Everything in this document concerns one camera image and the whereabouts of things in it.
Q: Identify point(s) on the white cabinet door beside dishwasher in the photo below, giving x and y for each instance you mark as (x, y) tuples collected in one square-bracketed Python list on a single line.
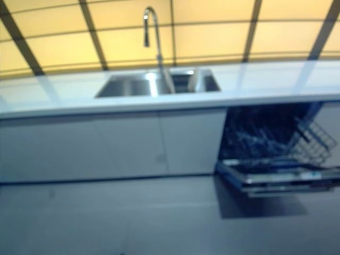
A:
[(333, 127)]

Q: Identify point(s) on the narrow white cabinet door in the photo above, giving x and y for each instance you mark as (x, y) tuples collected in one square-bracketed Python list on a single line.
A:
[(191, 140)]

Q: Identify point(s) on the black dish drying rack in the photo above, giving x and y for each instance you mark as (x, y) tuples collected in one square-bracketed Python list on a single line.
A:
[(182, 82)]

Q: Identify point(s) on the stainless steel kitchen sink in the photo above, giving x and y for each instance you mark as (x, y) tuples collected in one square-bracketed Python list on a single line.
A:
[(127, 85)]

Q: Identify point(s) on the chrome gooseneck kitchen faucet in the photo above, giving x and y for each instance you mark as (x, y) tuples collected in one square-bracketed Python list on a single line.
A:
[(159, 47)]

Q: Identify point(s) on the wide white cabinet door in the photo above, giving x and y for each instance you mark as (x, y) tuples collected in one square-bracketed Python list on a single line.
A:
[(79, 148)]

